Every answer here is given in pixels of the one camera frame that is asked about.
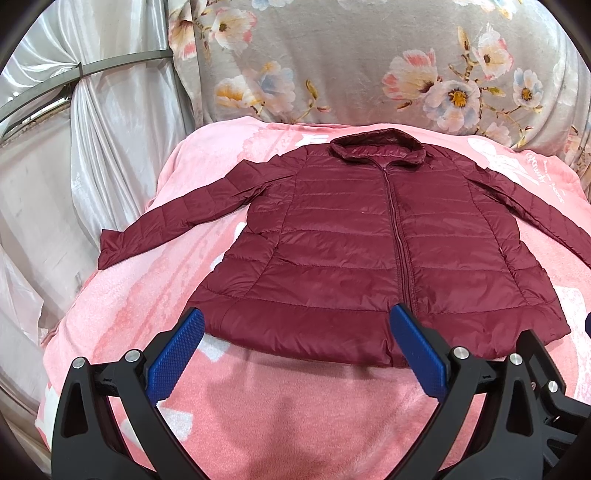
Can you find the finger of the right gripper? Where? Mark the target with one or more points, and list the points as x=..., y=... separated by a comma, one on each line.
x=588, y=325

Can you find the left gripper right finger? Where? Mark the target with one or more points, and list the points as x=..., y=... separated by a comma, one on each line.
x=509, y=419

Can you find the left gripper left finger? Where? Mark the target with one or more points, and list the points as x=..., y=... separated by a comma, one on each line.
x=87, y=442

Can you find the maroon quilted puffer jacket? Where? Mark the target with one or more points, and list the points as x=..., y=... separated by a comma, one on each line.
x=338, y=234

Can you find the grey floral duvet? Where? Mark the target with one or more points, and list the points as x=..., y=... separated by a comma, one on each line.
x=505, y=70

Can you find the silver satin curtain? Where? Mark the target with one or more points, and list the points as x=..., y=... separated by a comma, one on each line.
x=80, y=159

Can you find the grey curtain tie band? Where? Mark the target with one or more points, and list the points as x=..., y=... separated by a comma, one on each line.
x=78, y=72

